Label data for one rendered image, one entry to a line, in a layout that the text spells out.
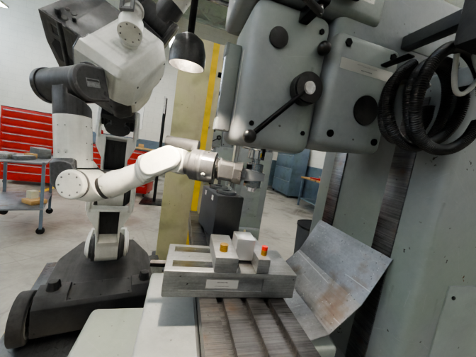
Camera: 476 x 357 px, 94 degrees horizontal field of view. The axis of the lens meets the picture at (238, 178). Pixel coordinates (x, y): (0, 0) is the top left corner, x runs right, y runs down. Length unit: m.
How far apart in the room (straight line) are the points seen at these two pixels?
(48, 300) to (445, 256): 1.33
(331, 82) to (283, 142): 0.17
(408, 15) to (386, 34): 0.08
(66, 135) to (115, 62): 0.26
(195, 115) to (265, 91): 1.83
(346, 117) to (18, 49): 11.16
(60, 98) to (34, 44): 10.46
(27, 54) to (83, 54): 10.38
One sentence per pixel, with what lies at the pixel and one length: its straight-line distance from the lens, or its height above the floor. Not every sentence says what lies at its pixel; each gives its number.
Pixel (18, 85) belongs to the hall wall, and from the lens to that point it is 11.18.
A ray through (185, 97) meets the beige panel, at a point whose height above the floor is 1.74.
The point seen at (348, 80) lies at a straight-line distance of 0.62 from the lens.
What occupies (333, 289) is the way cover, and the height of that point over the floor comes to 0.93.
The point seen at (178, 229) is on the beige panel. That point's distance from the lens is 2.48.
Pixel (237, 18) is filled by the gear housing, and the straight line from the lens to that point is 0.70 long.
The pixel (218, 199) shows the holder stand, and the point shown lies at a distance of 0.91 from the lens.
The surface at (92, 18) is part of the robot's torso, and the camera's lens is 0.95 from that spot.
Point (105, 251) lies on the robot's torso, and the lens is 1.36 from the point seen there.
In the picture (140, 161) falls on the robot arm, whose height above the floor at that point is 1.23.
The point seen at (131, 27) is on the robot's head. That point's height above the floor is 1.58.
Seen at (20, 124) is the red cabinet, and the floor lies 1.16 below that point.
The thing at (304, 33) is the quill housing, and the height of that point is 1.57.
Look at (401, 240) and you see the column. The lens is 0.73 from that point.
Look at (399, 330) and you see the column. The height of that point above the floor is 0.92.
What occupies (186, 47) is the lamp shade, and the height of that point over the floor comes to 1.47.
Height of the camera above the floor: 1.29
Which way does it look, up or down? 7 degrees down
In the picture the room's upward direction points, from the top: 9 degrees clockwise
